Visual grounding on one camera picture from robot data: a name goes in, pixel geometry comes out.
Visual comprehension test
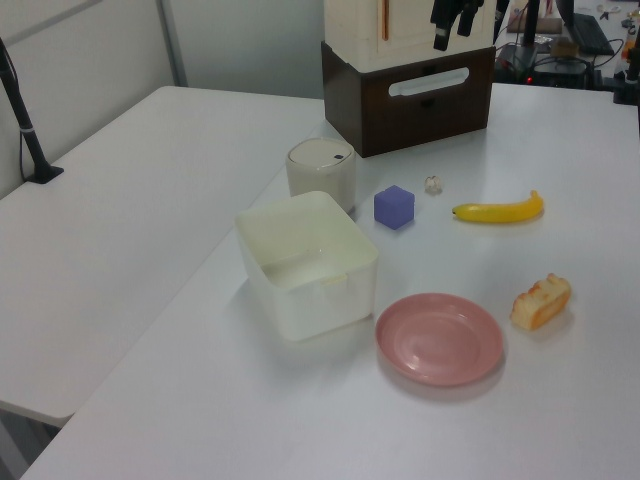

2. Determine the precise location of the cream storage box with handles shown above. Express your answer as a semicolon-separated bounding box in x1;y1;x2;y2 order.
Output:
323;0;497;72

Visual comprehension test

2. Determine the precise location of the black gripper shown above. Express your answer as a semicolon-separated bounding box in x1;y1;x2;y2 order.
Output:
431;0;485;52

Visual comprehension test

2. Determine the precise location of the small beige lidded trash can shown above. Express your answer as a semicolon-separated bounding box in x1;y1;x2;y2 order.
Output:
285;137;358;215

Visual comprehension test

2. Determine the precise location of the yellow banana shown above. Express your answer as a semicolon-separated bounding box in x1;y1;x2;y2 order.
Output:
451;189;546;225

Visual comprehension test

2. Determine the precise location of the black keyboard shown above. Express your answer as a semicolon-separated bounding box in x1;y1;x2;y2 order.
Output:
572;12;615;56

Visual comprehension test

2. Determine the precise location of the black monitor stand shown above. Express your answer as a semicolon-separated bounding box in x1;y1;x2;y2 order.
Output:
519;0;544;49

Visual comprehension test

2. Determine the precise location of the orange glazed bread slice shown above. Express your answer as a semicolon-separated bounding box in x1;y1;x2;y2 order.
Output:
509;272;573;332

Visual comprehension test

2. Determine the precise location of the purple cube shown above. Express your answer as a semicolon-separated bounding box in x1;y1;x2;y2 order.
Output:
373;184;417;231

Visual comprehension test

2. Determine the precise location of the pink plate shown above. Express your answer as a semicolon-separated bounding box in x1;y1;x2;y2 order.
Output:
374;293;505;388

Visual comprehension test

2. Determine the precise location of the cream open plastic bin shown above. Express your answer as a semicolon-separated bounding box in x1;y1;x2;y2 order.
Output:
234;190;380;344

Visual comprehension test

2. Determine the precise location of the dark brown wooden drawer box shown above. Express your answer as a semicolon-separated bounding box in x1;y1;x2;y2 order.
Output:
320;40;496;159

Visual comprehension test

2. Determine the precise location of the black camera stand pole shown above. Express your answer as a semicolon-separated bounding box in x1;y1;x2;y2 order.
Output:
0;37;65;186

